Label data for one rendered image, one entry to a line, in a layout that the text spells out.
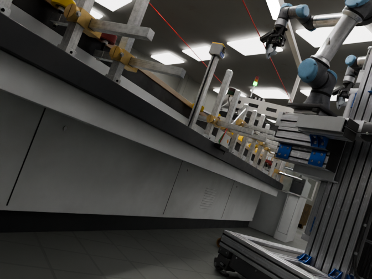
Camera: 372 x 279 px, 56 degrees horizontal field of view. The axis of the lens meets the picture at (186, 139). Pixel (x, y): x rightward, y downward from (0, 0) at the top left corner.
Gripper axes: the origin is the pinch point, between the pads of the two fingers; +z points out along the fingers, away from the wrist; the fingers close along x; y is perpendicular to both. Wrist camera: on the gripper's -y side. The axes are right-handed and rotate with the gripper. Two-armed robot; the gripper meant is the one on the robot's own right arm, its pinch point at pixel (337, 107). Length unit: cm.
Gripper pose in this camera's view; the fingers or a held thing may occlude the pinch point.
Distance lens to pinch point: 289.9
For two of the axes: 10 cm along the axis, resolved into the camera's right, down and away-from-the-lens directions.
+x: 7.8, 3.2, 5.4
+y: 5.4, 1.2, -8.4
